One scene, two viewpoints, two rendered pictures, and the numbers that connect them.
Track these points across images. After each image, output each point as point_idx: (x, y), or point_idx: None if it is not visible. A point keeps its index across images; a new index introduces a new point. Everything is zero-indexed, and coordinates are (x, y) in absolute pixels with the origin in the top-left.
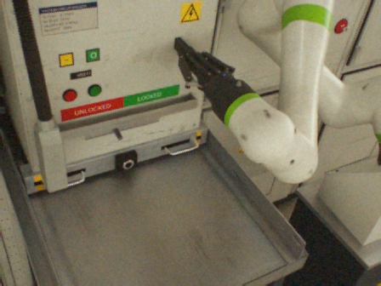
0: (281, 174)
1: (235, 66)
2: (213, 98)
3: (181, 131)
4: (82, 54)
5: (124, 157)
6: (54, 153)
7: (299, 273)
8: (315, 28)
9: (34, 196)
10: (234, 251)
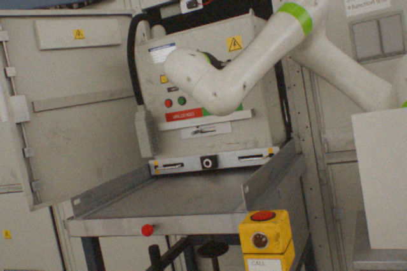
0: (195, 98)
1: (347, 116)
2: None
3: (255, 147)
4: None
5: (205, 156)
6: (140, 126)
7: None
8: (276, 14)
9: (155, 178)
10: (210, 203)
